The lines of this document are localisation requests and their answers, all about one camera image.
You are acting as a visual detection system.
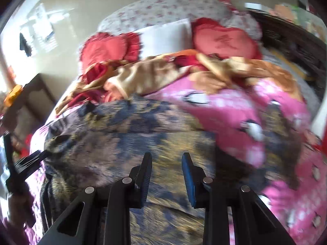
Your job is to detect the floral quilt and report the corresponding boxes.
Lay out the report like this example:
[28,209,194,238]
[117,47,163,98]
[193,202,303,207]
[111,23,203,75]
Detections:
[97,0,261,41]

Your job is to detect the dark wooden cabinet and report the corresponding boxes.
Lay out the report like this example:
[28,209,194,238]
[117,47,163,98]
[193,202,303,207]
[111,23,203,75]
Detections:
[0,75,57,159]

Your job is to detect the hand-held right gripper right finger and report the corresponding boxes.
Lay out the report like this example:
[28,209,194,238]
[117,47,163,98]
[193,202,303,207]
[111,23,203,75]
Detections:
[182,153,297,245]

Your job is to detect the dark hanging cloth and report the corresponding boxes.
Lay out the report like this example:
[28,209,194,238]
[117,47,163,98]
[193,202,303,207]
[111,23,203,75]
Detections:
[19,32,32,57]

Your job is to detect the gold red satin quilt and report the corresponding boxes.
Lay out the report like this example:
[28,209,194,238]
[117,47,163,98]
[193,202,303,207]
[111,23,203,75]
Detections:
[55,50,304,115]

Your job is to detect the blue brown patterned garment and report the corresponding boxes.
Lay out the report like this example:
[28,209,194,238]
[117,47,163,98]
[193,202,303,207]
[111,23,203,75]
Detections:
[39,98,303,245]

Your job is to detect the person's left hand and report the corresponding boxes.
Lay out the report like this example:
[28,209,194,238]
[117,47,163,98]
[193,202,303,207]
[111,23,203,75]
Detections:
[8,192,34,226]

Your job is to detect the red heart pillow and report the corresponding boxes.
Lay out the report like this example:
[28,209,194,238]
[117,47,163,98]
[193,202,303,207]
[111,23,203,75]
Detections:
[190,17,262,60]
[79,32,142,74]

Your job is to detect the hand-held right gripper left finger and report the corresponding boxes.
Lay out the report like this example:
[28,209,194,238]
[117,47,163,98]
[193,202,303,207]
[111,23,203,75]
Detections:
[38,153,153,245]

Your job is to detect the white pillow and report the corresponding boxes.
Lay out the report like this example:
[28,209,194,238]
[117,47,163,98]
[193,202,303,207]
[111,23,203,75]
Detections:
[133,18,193,59]

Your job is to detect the person's left forearm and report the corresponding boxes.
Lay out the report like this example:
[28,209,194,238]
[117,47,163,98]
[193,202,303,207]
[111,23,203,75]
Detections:
[0,217,30,245]

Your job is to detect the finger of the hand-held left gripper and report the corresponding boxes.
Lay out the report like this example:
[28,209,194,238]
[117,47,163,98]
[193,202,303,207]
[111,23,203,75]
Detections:
[14,150,50,181]

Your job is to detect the pink printed bed sheet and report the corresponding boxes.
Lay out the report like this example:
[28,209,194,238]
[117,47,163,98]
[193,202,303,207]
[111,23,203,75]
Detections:
[26,77,327,245]

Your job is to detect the orange packet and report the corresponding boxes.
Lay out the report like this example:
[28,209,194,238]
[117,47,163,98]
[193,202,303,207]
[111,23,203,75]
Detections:
[4,85,23,107]

